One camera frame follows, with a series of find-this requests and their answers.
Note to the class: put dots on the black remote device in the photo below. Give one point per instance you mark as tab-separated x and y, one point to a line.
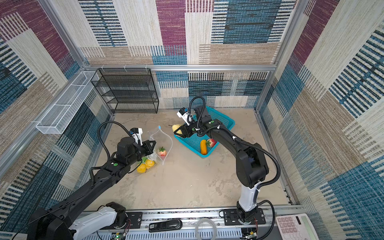
170	225

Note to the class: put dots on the white calculator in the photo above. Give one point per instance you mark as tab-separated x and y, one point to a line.
296	227

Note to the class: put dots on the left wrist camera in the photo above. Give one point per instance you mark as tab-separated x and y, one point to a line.
137	135

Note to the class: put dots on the black wire mesh shelf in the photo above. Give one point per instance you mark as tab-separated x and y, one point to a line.
129	90

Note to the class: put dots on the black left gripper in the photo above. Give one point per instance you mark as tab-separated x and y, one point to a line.
148	149

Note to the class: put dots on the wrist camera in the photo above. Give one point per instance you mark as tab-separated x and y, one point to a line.
185	114
137	135

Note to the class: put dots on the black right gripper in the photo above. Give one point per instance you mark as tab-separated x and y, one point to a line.
185	129

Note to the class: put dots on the white wire mesh tray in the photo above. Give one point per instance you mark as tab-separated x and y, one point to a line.
59	116

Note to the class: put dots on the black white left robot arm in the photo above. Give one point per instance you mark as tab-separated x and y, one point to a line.
60	222

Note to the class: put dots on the clear zip top bag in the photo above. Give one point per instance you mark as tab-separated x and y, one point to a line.
162	140

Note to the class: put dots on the orange yellow toy mango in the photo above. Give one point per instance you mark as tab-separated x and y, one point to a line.
203	147

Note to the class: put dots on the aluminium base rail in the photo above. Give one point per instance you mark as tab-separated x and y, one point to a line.
189	217

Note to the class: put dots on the clear tube coil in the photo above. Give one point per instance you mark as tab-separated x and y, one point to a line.
205	229

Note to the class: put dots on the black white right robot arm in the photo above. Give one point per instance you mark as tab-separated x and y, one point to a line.
251	164

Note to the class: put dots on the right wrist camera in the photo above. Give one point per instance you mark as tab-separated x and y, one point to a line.
185	114

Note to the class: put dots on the yellow toy lemon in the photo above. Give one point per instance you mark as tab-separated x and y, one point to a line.
149	163

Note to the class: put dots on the teal plastic basket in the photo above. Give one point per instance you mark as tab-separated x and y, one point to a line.
193	143

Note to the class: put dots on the pale yellow toy fruit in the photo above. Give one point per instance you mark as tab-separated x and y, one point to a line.
176	129

